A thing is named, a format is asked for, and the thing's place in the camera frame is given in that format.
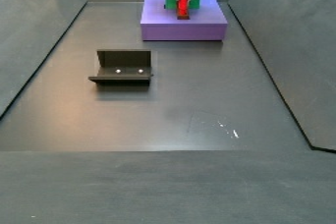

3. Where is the red hexagonal peg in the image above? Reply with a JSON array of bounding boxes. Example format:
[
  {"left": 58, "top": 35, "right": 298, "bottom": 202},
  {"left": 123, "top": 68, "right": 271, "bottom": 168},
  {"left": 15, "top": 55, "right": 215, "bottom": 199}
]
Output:
[{"left": 177, "top": 0, "right": 187, "bottom": 19}]

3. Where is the black U-shaped holder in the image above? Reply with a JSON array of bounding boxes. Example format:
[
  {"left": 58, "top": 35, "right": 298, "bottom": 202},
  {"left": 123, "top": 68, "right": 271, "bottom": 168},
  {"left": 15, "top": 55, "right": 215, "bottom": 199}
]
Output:
[{"left": 87, "top": 49, "right": 151, "bottom": 84}]

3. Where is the purple board base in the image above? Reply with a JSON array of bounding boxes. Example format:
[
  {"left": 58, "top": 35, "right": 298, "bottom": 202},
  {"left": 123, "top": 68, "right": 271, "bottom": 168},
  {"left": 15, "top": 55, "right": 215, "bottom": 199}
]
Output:
[{"left": 139, "top": 0, "right": 227, "bottom": 41}]

